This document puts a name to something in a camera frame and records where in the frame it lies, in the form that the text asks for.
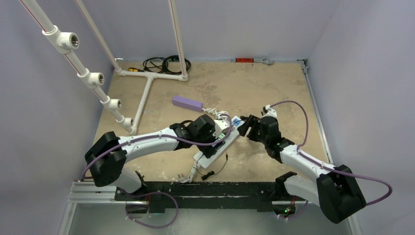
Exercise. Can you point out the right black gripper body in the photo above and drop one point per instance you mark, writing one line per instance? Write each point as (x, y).
(252, 126)

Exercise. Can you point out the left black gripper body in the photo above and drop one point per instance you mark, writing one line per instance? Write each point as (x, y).
(208, 137)

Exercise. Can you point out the white power strip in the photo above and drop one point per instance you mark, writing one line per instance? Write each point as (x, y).
(220, 148)

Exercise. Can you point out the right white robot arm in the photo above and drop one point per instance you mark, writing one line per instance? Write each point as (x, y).
(330, 187)

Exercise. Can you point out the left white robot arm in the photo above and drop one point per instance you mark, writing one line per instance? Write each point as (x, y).
(107, 158)

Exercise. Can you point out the purple rectangular box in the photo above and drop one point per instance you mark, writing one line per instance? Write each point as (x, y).
(187, 103)

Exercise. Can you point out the red adjustable wrench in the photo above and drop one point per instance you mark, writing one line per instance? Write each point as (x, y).
(253, 60)

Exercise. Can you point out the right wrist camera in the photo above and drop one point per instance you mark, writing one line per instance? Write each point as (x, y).
(268, 111)

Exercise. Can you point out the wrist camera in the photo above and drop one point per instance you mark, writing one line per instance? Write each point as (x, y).
(268, 111)
(221, 126)

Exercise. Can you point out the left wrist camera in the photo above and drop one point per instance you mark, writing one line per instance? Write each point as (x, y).
(221, 126)

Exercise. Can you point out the white plug with cord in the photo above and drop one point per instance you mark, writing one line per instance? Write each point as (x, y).
(217, 113)

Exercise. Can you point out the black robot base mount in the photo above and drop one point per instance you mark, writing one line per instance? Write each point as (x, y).
(156, 197)

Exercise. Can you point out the aluminium rail frame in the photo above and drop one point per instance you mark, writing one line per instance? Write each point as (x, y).
(334, 189)

